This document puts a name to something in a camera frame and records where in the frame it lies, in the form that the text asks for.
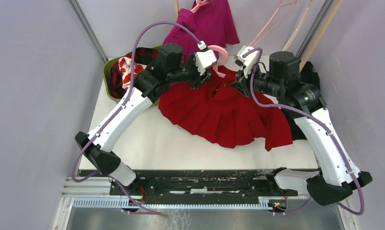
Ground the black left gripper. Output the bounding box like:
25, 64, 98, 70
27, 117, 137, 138
168, 51, 213, 90

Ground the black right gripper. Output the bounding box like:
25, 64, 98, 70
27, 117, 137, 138
231, 60, 284, 97

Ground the pink plastic hanger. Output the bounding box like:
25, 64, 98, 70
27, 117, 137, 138
208, 45, 229, 78

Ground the red dress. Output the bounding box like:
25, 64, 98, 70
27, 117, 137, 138
158, 66, 293, 151

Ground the beige plastic hanger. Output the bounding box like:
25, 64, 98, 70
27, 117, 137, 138
282, 0, 315, 51

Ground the white red floral garment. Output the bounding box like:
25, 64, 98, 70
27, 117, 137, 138
118, 57, 146, 90

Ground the pink wire hanger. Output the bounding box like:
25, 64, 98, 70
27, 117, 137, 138
248, 0, 298, 47

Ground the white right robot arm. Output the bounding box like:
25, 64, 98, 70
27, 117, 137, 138
232, 46, 373, 206

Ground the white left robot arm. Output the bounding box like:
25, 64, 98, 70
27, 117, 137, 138
75, 42, 217, 195

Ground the magenta pleated skirt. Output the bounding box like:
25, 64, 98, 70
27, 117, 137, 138
163, 0, 240, 56

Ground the pink hanger of magenta skirt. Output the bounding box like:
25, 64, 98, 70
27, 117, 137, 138
190, 0, 210, 13

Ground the wooden clothes rack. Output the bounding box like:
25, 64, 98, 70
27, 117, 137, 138
174, 0, 345, 72

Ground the black shirt with flower print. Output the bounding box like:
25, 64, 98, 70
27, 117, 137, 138
286, 61, 320, 141

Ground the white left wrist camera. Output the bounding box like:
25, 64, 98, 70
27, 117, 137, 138
194, 41, 218, 76

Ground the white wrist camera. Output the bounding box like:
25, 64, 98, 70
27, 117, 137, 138
194, 41, 218, 76
234, 46, 263, 79

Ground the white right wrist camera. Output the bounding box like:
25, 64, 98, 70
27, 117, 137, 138
234, 46, 263, 79

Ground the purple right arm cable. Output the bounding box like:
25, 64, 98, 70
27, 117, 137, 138
241, 46, 366, 217

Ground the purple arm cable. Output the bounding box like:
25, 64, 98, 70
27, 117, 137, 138
241, 46, 366, 217
70, 20, 206, 217

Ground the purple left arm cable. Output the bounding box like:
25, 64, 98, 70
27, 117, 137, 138
70, 20, 206, 217

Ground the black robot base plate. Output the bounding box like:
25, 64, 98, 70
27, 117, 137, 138
78, 168, 333, 206

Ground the aluminium corner rail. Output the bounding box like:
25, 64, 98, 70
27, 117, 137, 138
68, 0, 108, 63

